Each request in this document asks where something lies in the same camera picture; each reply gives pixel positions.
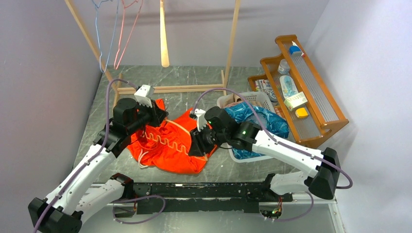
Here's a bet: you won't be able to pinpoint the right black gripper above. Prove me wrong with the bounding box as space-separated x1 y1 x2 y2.
189 123 229 157

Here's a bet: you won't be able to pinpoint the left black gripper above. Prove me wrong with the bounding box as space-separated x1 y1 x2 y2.
127 98 169 134

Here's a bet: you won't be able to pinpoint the wooden hanger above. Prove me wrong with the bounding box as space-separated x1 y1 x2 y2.
159 0 170 67
138 119 196 156

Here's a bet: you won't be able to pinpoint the beige shorts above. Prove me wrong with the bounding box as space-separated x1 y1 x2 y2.
229 93 243 103

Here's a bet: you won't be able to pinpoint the blue patterned shorts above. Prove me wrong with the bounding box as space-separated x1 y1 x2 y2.
224 102 290 139

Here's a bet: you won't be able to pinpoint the pink hanger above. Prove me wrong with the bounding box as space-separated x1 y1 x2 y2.
113 0 144 69

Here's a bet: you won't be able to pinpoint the blue wire hanger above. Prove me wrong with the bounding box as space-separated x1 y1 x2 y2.
91 0 120 72

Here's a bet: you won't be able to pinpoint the pink shorts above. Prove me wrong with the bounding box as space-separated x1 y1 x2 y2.
222 101 242 108

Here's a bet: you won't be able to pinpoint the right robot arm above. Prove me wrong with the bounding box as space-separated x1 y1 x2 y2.
189 107 340 201

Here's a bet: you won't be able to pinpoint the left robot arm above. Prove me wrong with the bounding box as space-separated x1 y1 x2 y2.
28 98 168 233

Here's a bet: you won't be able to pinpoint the wooden clothes rack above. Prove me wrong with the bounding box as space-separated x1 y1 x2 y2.
65 0 241 94

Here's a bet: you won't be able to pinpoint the white plastic basket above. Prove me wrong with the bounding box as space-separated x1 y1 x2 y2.
217 92 275 163

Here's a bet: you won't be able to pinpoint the orange snack pack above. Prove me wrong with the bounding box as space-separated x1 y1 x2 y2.
274 105 287 122

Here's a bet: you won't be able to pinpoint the round tin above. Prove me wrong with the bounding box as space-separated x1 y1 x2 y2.
267 91 278 106

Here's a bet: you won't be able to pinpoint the small card pack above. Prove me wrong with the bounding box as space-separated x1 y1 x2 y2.
254 79 273 94

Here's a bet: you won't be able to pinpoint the white box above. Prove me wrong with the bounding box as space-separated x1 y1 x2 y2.
284 92 308 111

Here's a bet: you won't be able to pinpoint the blue white tube pack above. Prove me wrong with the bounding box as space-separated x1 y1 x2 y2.
279 75 299 99

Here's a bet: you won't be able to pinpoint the yellow block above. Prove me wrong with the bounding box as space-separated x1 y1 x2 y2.
295 107 309 118

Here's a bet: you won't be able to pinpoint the wooden tiered shelf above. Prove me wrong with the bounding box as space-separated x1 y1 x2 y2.
248 34 349 148

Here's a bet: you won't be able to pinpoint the clear small bottle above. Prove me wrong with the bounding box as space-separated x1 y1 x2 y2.
277 59 291 75

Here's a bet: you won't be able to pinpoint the blue white eraser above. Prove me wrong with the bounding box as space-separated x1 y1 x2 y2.
289 41 305 57

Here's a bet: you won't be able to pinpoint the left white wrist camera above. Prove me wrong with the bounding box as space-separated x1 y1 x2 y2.
134 84 155 108

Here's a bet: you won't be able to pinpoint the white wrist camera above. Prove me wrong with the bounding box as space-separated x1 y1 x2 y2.
189 108 208 132
134 84 155 108

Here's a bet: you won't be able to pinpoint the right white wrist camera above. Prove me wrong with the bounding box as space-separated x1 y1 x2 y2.
189 108 208 132

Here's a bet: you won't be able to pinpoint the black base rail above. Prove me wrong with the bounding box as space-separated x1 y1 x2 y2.
54 182 337 216

